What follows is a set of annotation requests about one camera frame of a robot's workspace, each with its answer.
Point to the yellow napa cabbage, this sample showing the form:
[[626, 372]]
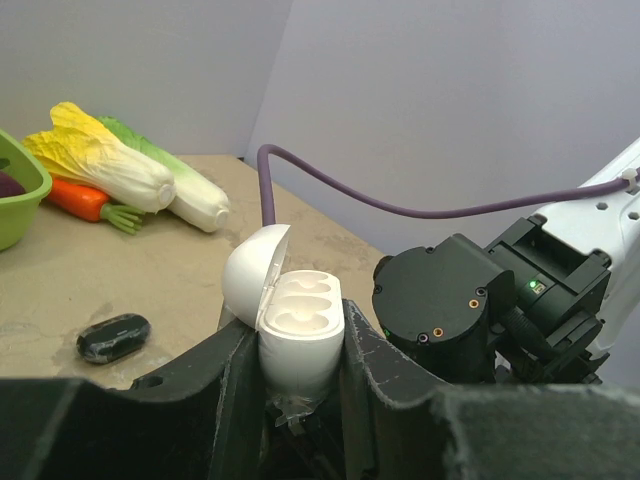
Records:
[[81, 150]]

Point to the green napa cabbage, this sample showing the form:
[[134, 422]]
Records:
[[198, 201]]

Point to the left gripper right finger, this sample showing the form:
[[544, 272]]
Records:
[[401, 422]]

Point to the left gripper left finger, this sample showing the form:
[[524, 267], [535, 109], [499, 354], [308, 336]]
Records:
[[199, 416]]

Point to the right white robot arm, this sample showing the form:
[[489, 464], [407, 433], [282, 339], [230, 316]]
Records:
[[542, 303]]

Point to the black earbud charging case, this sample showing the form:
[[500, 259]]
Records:
[[113, 339]]

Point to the white earbud charging case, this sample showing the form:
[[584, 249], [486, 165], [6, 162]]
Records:
[[298, 314]]

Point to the orange carrot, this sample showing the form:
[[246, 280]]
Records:
[[94, 206]]

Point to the green plastic basket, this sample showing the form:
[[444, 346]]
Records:
[[18, 212]]

